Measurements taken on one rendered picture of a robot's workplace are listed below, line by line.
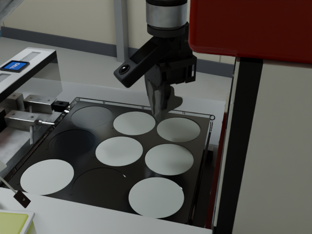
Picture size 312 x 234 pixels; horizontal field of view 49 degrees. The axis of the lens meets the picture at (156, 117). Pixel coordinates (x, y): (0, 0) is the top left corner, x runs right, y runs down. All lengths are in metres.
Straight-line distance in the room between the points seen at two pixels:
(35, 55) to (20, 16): 2.94
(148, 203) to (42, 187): 0.20
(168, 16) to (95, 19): 2.84
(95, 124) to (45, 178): 0.19
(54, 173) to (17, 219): 0.26
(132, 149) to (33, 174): 0.20
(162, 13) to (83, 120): 0.35
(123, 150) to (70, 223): 0.26
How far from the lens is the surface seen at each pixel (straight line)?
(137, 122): 0.82
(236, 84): 0.36
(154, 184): 0.66
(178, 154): 0.73
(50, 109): 0.92
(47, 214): 0.55
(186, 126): 0.81
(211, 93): 2.82
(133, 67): 0.64
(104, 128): 0.81
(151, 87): 0.72
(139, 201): 0.63
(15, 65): 1.02
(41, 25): 3.87
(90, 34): 3.53
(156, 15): 0.63
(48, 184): 0.69
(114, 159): 0.72
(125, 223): 0.51
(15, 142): 0.85
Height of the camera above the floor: 1.36
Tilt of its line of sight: 33 degrees down
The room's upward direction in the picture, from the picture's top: straight up
